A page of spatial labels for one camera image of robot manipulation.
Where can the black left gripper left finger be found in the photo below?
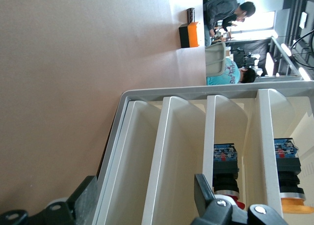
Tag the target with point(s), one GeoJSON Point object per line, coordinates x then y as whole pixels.
{"type": "Point", "coordinates": [83, 200]}

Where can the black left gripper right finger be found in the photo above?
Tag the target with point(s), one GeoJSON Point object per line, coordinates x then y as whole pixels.
{"type": "Point", "coordinates": [203, 190]}

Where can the white plastic drawer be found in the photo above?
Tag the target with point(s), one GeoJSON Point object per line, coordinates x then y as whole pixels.
{"type": "Point", "coordinates": [137, 161]}

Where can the orange button box black base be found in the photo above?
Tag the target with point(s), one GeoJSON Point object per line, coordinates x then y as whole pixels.
{"type": "Point", "coordinates": [192, 36]}

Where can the person in teal shirt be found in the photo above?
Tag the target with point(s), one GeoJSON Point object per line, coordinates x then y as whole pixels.
{"type": "Point", "coordinates": [228, 75]}

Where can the beige plastic chair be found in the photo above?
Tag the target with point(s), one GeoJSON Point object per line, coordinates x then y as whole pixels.
{"type": "Point", "coordinates": [214, 58]}

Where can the small black ribbed component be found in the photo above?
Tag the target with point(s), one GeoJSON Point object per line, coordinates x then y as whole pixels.
{"type": "Point", "coordinates": [191, 15]}

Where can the person in dark jacket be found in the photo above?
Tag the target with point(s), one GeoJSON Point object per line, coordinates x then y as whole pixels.
{"type": "Point", "coordinates": [220, 8]}

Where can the red push button switch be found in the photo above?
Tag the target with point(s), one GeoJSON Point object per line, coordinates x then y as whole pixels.
{"type": "Point", "coordinates": [224, 158]}

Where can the yellow push button switch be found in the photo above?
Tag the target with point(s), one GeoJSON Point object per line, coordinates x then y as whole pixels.
{"type": "Point", "coordinates": [287, 166]}

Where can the black camera rig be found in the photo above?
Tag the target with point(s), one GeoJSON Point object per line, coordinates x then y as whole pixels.
{"type": "Point", "coordinates": [239, 55]}

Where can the grey metal frame with lights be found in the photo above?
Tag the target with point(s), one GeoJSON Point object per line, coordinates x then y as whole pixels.
{"type": "Point", "coordinates": [284, 55]}

